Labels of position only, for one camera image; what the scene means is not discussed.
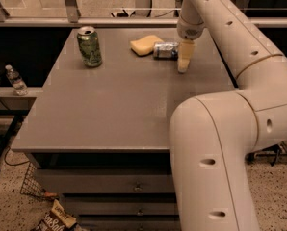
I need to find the silver blue redbull can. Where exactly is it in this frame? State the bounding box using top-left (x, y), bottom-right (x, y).
top-left (153, 42), bottom-right (179, 60)

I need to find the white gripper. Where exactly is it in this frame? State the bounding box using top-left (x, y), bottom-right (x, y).
top-left (177, 15), bottom-right (205, 73)

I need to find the bottom grey drawer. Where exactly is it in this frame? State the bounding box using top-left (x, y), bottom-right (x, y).
top-left (78, 216), bottom-right (181, 231)

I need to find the middle grey drawer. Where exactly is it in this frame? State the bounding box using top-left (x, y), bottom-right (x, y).
top-left (61, 194), bottom-right (178, 216)

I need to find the grey drawer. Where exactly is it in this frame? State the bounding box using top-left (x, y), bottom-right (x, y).
top-left (78, 216), bottom-right (181, 231)
top-left (61, 194), bottom-right (178, 216)
top-left (34, 168), bottom-right (174, 194)

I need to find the green soda can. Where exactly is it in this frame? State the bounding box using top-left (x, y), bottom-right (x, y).
top-left (77, 26), bottom-right (102, 67)

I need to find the yellow sponge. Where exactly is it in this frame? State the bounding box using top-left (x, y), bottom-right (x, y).
top-left (130, 35), bottom-right (163, 56)

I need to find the clear plastic water bottle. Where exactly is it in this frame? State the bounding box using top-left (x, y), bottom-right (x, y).
top-left (5, 64), bottom-right (28, 96)

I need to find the brown snack bag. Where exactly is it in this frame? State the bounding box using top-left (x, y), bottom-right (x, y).
top-left (30, 199), bottom-right (77, 231)

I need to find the top grey drawer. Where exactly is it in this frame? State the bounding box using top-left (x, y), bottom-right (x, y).
top-left (34, 168), bottom-right (174, 194)

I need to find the metal guard railing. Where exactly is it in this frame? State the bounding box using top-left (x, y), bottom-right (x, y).
top-left (0, 0), bottom-right (287, 28)

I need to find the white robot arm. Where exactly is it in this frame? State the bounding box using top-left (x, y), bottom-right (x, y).
top-left (169, 0), bottom-right (287, 231)

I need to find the black cable on floor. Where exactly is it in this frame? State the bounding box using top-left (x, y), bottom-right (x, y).
top-left (0, 86), bottom-right (31, 167)

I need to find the grey drawer cabinet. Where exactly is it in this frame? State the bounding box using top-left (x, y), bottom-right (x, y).
top-left (11, 27), bottom-right (239, 231)

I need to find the wire mesh basket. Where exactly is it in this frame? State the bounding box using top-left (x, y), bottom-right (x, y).
top-left (20, 164), bottom-right (45, 199)

